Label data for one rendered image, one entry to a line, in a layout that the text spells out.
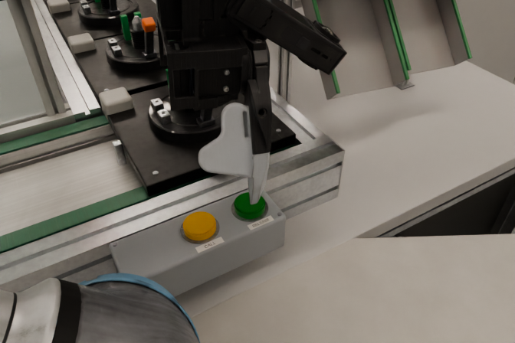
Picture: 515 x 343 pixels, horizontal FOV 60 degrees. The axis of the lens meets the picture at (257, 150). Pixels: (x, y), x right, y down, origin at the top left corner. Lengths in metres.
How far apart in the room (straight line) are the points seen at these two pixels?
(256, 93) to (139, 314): 0.18
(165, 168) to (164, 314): 0.32
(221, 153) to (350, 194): 0.42
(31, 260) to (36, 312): 0.28
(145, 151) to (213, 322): 0.26
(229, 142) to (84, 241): 0.27
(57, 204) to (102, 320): 0.41
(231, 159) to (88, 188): 0.38
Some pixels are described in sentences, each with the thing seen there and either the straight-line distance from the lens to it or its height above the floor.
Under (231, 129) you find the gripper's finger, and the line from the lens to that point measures 0.37.
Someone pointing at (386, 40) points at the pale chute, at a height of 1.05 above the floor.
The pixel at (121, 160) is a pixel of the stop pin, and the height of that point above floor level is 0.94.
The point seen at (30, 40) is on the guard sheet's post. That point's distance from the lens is 0.77.
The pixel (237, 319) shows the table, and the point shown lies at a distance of 0.60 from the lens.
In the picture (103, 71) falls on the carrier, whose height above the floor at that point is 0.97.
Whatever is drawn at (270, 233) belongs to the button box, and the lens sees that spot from 0.58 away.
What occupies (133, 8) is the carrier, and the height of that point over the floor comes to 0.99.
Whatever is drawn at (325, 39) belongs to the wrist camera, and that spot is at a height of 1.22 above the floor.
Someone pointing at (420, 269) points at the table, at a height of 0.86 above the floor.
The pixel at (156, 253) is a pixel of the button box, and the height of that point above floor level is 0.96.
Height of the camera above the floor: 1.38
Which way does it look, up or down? 39 degrees down
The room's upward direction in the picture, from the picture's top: straight up
